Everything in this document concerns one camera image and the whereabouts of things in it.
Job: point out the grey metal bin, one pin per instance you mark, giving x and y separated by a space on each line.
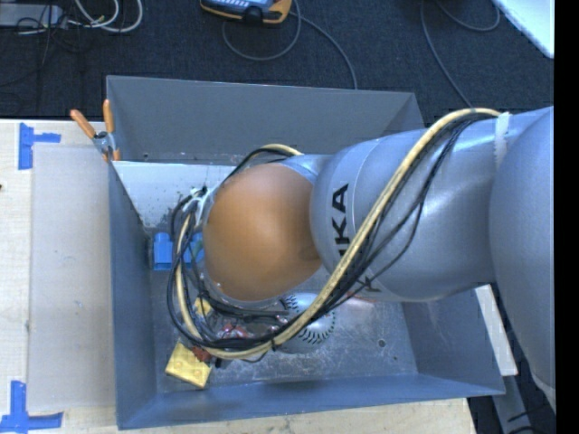
253 120

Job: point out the white baseball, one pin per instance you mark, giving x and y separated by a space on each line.
312 333

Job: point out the small red-brown block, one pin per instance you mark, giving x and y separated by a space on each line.
201 354

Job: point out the blue toy block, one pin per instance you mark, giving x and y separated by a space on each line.
162 251

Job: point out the pale flat board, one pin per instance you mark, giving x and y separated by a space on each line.
68 265

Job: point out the yellow flat block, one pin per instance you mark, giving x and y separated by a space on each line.
186 367

